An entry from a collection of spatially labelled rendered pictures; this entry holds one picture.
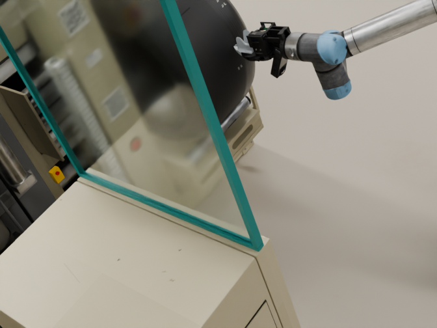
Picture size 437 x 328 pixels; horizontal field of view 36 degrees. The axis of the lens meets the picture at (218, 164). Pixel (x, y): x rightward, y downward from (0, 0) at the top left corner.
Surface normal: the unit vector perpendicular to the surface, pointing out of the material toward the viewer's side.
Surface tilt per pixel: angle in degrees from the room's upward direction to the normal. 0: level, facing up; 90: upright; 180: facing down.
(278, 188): 0
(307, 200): 0
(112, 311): 0
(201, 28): 58
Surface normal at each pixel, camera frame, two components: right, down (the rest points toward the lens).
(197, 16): 0.41, -0.25
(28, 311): -0.27, -0.70
